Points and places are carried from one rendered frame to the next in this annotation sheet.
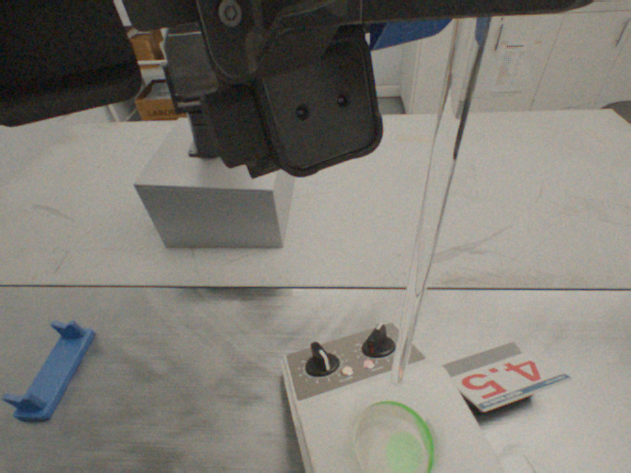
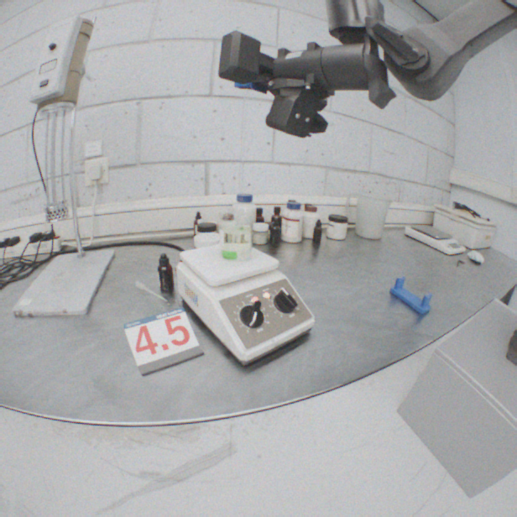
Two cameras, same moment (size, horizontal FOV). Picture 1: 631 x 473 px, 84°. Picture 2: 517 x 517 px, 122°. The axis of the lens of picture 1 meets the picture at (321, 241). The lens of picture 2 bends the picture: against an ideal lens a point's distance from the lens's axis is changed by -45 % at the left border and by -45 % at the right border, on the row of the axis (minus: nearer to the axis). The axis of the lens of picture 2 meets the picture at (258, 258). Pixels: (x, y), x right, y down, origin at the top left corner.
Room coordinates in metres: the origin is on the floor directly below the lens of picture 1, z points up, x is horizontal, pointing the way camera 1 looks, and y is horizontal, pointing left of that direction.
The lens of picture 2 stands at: (0.41, -0.15, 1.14)
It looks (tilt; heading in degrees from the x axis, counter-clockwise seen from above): 23 degrees down; 155
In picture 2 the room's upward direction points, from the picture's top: 3 degrees clockwise
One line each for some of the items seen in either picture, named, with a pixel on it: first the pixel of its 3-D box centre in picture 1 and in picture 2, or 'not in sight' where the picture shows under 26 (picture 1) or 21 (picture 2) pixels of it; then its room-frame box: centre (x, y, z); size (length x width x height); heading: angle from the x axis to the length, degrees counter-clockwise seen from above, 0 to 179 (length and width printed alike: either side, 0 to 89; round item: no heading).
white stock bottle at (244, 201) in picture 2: not in sight; (243, 216); (-0.28, 0.11, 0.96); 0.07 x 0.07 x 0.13
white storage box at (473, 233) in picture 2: not in sight; (466, 226); (-0.03, 1.24, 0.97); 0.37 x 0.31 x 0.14; 83
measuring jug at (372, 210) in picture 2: not in sight; (367, 215); (-0.21, 0.56, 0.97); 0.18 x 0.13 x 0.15; 26
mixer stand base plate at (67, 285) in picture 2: not in sight; (67, 277); (-0.13, -0.39, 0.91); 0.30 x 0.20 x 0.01; 175
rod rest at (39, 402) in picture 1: (51, 364); (411, 293); (0.19, 0.30, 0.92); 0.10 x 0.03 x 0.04; 176
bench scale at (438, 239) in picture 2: not in sight; (436, 237); (-0.05, 0.87, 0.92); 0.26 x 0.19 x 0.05; 176
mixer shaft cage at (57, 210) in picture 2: not in sight; (53, 162); (-0.14, -0.38, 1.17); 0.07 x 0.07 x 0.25
